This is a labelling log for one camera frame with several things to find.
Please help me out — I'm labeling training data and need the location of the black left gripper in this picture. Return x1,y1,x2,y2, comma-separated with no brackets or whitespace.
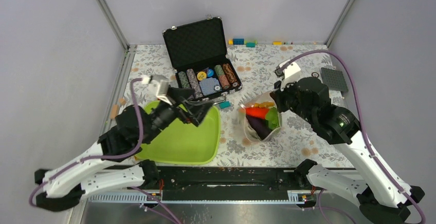
144,87,216,144

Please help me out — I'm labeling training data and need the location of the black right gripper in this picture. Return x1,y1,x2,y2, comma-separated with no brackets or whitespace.
270,75,316,124

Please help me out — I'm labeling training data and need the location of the orange fried chicken piece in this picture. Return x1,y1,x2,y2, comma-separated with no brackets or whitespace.
251,102,275,108

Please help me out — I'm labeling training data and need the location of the clear pink zip top bag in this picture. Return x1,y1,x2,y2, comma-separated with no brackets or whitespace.
238,91,282,142

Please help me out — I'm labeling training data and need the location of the purple eggplant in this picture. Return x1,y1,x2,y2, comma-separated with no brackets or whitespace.
246,115,273,141

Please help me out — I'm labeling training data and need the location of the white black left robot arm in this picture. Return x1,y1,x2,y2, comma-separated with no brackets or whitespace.
28,75,214,212

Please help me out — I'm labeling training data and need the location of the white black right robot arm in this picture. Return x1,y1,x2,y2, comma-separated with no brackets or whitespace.
271,62,424,223

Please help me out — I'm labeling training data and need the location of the dark grey building baseplate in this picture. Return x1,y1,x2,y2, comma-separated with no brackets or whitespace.
320,67,349,92

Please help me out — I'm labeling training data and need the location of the green plastic tray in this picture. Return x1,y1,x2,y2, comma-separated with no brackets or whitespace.
135,106,221,165

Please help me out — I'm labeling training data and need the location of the teal block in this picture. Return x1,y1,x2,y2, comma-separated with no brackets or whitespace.
219,101,231,109

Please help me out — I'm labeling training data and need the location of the black poker chip case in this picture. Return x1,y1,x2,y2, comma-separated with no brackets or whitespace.
162,16,243,101

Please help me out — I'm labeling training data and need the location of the yellow small brick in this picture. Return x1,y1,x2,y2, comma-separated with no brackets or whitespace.
272,41,283,46

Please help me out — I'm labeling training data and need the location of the wooden block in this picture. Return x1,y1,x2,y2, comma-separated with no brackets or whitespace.
110,104,120,120

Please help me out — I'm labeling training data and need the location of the blue yellow brick row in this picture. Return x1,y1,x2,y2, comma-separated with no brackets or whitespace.
228,38,258,48

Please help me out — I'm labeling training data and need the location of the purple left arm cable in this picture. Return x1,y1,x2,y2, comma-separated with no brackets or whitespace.
29,78,183,224

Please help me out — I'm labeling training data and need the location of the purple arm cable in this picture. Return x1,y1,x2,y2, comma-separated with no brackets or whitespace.
29,78,183,224
276,49,426,224

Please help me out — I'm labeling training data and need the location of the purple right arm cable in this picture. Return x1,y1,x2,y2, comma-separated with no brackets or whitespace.
276,49,426,224

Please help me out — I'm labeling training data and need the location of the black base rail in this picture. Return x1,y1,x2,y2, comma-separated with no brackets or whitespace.
94,159,328,202

